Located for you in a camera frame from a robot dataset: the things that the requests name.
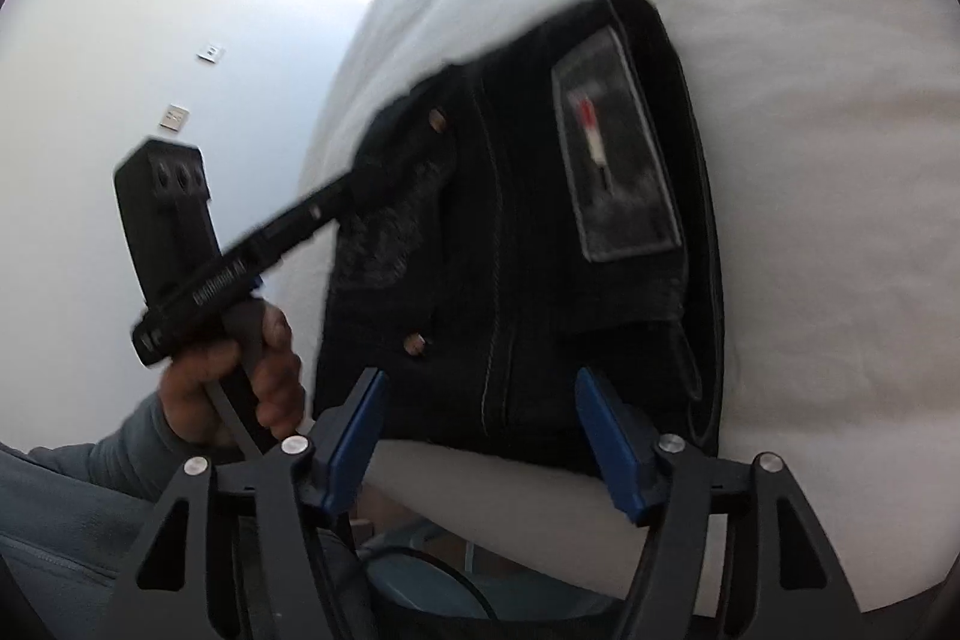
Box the black denim pants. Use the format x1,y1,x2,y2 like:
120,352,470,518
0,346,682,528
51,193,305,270
313,0,724,474

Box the left forearm grey sleeve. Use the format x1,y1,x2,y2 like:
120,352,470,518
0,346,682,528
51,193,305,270
0,386,189,522

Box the left hand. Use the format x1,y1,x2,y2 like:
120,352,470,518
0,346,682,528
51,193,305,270
158,304,306,447

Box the white bed mattress sheet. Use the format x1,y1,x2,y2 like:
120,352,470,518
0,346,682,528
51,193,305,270
301,0,958,609

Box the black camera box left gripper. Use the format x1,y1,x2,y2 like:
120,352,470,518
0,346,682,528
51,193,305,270
114,138,220,307

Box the black cable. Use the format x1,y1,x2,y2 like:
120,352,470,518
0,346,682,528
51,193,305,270
359,540,502,623

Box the beige wall socket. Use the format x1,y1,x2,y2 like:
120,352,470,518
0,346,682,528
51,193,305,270
160,104,190,133

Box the white wall switch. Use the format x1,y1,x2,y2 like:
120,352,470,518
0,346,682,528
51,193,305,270
197,42,224,65

